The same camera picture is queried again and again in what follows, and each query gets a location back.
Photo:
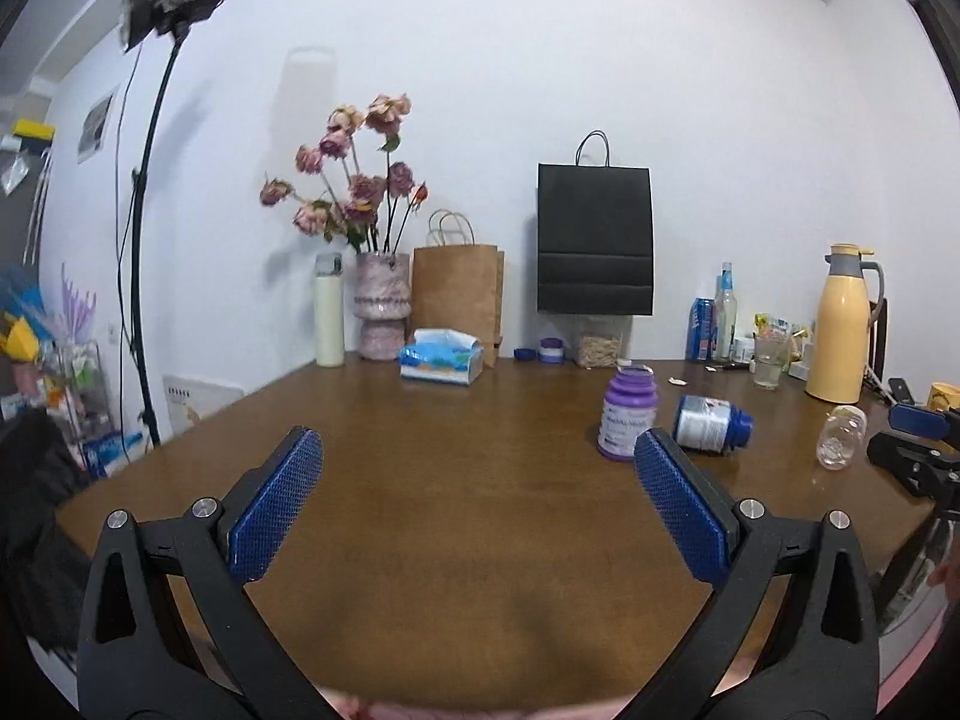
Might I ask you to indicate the yellow thermal jug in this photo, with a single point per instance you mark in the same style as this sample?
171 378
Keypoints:
847 310

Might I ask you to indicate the clear plastic jar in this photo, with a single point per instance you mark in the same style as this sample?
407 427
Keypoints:
841 437

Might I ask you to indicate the pink textured vase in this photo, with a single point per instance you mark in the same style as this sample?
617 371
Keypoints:
382 304

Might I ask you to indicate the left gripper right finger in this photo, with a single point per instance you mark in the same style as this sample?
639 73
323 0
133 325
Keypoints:
788 630

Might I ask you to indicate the clear glass bottle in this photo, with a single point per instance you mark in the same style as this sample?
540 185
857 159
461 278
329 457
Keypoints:
724 316

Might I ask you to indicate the blue tissue box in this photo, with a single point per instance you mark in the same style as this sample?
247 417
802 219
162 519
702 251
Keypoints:
443 356

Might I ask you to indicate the black paper bag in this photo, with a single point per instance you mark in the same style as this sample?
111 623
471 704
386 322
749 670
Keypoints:
595 240

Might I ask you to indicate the purple supplement bottle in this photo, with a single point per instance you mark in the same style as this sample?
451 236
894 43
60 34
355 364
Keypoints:
630 407

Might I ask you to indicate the dried pink flowers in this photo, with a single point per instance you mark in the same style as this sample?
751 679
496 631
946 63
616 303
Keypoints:
366 195

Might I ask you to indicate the snack packets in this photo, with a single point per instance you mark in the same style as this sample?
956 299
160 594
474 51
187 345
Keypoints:
795 335

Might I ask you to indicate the cream thermos bottle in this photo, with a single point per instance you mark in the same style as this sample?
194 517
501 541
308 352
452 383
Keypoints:
329 329

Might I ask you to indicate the blue drink can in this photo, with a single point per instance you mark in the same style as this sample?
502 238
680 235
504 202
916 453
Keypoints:
699 330

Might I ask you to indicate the purple white small jar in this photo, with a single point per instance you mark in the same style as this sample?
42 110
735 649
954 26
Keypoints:
552 350

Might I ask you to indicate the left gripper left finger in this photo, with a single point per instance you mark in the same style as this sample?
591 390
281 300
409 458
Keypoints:
168 630

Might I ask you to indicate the brown paper bag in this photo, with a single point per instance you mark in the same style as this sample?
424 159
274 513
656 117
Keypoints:
457 283

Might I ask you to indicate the drinking glass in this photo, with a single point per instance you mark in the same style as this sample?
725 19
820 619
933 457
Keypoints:
770 357

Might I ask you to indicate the blue supplement bottle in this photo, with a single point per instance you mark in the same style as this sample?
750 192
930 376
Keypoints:
711 426

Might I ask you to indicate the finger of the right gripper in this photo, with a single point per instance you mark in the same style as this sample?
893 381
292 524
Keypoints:
924 472
921 422

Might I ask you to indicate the clear container with grains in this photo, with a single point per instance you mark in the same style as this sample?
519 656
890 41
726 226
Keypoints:
599 341

